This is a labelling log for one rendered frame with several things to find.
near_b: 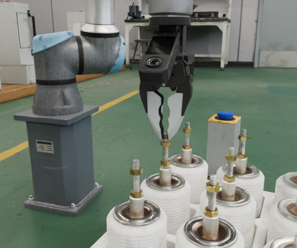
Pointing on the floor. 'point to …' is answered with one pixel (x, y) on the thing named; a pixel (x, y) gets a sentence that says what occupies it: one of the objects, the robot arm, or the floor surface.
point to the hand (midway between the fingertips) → (164, 133)
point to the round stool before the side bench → (136, 48)
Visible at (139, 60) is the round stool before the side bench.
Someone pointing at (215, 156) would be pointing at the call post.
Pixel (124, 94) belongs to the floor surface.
